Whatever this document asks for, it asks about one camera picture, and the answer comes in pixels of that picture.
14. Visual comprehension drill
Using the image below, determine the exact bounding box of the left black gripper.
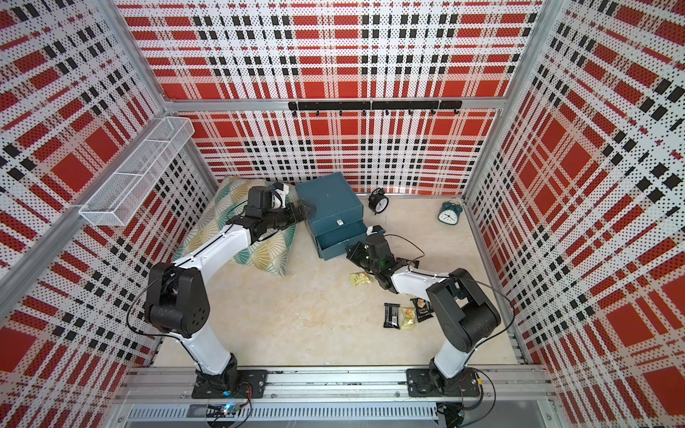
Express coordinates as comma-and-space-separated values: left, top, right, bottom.
263, 199, 317, 229

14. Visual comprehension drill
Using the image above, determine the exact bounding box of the teal drawer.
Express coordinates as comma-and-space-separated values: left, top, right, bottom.
315, 221, 367, 260

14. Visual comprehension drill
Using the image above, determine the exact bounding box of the teal drawer cabinet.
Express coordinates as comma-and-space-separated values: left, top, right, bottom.
296, 172, 364, 251

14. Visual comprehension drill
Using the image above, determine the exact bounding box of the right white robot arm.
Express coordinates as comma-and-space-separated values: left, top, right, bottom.
346, 232, 501, 394

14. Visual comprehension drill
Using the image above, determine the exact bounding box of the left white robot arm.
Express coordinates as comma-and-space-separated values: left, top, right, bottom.
126, 183, 316, 396

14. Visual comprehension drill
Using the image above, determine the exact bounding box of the green cookie packet left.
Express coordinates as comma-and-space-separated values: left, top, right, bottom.
348, 272, 373, 286

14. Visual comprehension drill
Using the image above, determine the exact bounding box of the patterned green yellow pillow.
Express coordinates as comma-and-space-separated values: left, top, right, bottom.
173, 176, 299, 280

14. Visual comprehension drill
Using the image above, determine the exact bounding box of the black alarm clock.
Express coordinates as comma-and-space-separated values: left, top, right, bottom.
369, 187, 389, 215

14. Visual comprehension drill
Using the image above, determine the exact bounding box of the black cookie packet lower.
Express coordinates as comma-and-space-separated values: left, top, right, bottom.
384, 303, 401, 329

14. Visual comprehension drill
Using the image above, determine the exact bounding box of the black cookie packet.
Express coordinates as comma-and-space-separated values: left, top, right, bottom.
384, 303, 401, 329
410, 298, 433, 323

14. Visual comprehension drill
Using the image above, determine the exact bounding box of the black cookie packet middle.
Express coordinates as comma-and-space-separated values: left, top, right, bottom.
410, 298, 433, 323

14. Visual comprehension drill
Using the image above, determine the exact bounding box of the teal alarm clock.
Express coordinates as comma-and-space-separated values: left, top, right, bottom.
437, 201, 463, 226

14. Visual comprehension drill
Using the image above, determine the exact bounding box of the green circuit board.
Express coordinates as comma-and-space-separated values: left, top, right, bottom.
205, 403, 244, 421

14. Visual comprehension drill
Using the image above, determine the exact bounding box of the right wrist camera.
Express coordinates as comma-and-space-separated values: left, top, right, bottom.
367, 225, 385, 236

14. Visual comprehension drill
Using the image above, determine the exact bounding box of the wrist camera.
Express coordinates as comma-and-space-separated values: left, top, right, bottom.
367, 225, 385, 236
270, 182, 290, 210

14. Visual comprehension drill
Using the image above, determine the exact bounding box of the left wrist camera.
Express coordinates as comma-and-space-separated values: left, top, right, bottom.
270, 182, 290, 210

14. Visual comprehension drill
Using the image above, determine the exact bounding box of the black wall hook rail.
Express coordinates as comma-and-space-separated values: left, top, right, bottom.
288, 100, 463, 113

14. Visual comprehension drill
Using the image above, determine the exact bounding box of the white wire mesh basket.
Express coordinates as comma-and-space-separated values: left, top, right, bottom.
78, 116, 194, 226

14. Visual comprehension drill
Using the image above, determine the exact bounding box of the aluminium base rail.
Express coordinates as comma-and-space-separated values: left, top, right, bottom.
107, 365, 563, 427

